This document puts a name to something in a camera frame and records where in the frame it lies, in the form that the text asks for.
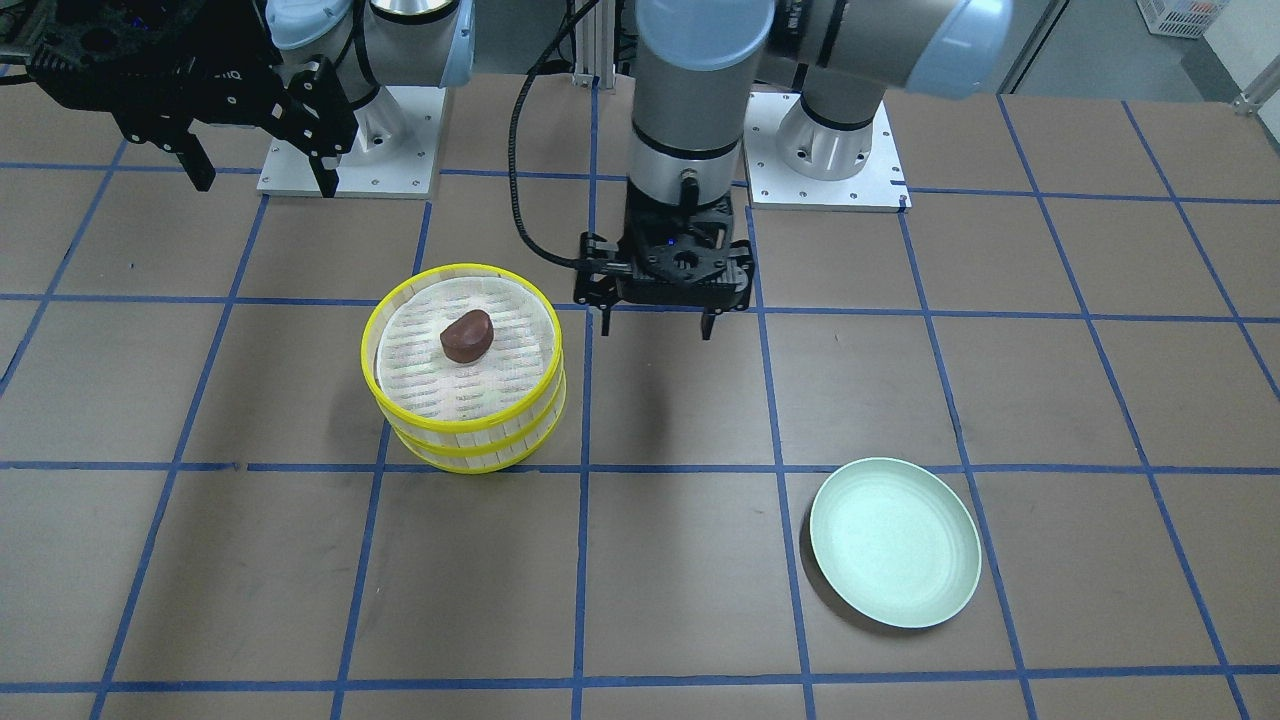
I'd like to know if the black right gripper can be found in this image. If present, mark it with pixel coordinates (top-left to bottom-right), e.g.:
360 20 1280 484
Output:
26 1 357 199

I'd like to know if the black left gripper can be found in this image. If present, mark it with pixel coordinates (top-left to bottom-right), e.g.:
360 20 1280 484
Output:
573 182 755 341

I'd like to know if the brown steamed bun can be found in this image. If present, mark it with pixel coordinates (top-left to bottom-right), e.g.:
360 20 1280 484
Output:
438 309 495 365

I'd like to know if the yellow steamer basket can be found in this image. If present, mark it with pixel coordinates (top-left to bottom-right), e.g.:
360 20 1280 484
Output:
381 372 567 474
360 263 567 474

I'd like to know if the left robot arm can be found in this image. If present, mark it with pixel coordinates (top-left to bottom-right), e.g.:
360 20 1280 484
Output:
573 1 1014 337

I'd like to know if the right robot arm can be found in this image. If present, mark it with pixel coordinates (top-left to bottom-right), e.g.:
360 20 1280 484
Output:
3 1 475 199

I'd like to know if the light green plate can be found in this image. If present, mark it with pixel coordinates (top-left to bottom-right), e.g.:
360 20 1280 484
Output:
808 457 984 630

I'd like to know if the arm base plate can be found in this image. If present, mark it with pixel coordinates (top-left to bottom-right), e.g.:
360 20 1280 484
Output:
257 85 445 201
742 92 913 213

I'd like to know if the aluminium frame post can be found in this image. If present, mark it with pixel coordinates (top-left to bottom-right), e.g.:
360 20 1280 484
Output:
572 1 618 94

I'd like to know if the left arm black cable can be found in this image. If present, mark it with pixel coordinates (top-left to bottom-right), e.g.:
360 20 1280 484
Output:
508 0 602 272

